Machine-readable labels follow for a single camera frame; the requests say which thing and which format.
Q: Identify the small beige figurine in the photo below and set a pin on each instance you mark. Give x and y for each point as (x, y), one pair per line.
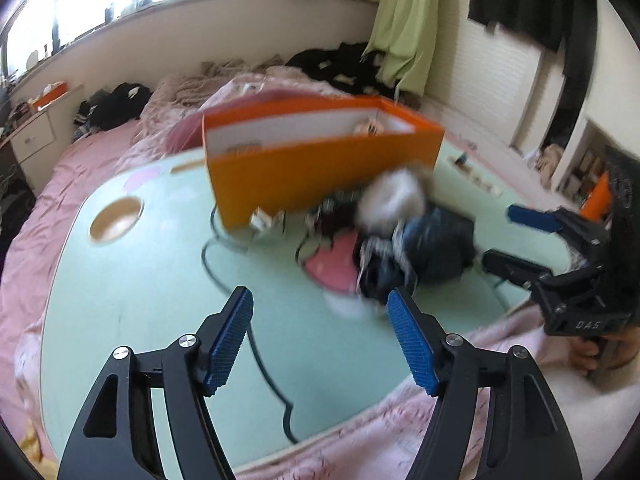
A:
(367, 126)

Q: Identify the small orange white box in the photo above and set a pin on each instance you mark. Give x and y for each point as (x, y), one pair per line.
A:
(50, 96)

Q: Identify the dark pink pillow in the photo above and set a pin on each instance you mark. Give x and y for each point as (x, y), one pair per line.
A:
(190, 132)

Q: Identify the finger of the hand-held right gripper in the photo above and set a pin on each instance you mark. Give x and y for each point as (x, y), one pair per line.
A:
(515, 267)
(530, 217)

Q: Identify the white fluffy item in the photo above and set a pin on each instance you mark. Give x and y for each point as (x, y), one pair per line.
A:
(392, 200)

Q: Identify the small white black object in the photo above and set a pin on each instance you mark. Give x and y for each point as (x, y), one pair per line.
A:
(265, 221)

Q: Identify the pink floral blanket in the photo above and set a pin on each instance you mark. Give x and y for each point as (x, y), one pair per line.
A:
(40, 210)

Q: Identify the light green hanging garment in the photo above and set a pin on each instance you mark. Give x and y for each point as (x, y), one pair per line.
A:
(410, 25)

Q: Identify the dark blue cloth bundle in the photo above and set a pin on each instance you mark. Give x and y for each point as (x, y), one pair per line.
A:
(435, 245)

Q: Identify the person's right hand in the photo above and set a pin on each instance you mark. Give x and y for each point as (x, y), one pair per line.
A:
(580, 355)

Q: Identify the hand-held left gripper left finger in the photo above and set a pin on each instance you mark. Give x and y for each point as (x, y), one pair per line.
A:
(227, 342)

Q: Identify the white bedside cabinet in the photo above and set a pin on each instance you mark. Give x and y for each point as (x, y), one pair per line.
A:
(35, 140)

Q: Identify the black white striped item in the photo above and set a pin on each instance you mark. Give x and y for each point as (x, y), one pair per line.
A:
(332, 212)

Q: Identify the black clothes pile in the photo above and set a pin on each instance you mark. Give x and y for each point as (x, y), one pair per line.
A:
(340, 65)
(115, 107)

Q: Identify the black hanging garment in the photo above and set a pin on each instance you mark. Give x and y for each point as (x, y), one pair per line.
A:
(525, 0)

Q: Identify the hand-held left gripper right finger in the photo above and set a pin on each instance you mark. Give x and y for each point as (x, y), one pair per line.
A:
(412, 342)

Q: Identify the beige crumpled cloth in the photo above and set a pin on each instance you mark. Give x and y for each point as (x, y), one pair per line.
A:
(549, 165)

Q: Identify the light green cartoon desktop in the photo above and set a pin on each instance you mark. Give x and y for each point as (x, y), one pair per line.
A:
(125, 285)

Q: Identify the white louvered door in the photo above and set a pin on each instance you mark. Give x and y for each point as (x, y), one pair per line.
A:
(485, 85)

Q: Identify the white wall shelf niche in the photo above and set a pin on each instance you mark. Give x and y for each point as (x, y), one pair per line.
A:
(585, 160)

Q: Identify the orange cardboard box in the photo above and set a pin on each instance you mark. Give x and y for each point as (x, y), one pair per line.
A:
(320, 175)

